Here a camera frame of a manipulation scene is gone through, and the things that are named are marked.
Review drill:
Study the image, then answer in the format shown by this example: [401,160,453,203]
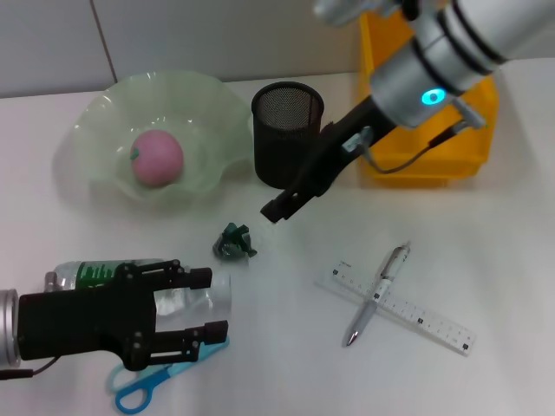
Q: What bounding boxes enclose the clear green-label water bottle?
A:
[44,257,233,320]

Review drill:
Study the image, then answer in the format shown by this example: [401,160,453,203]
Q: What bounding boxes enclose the yellow plastic bin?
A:
[356,10,500,190]

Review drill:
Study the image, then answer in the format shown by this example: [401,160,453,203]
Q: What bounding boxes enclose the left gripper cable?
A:
[0,357,58,380]

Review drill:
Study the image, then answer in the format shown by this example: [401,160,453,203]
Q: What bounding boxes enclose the green toy frog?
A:
[211,221,259,263]

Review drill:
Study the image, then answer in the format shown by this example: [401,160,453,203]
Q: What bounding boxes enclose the black mesh pen holder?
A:
[250,81,325,190]

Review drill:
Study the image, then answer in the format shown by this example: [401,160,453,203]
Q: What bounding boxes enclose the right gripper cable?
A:
[342,122,466,175]

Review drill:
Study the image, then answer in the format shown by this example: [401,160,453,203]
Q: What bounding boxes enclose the transparent plastic ruler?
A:
[314,258,477,357]

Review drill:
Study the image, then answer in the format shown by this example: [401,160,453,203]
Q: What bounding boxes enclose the white grey ballpoint pen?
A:
[342,242,412,349]

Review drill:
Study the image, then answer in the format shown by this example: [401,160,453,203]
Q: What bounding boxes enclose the pale green glass fruit plate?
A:
[54,69,253,218]

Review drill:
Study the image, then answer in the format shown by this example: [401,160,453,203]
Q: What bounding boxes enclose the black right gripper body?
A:
[284,98,396,205]

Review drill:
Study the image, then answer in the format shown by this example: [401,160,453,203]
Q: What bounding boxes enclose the pink peach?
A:
[129,128,185,188]

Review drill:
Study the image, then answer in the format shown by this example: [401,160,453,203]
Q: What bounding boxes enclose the blue plastic scissors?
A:
[106,335,231,413]

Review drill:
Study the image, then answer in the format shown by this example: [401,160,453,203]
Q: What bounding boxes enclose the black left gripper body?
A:
[17,262,158,373]

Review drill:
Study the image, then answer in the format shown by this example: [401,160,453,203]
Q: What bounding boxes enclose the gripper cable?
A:
[0,357,58,380]
[342,122,466,175]

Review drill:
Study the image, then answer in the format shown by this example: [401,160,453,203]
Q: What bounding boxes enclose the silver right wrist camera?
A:
[312,0,424,28]

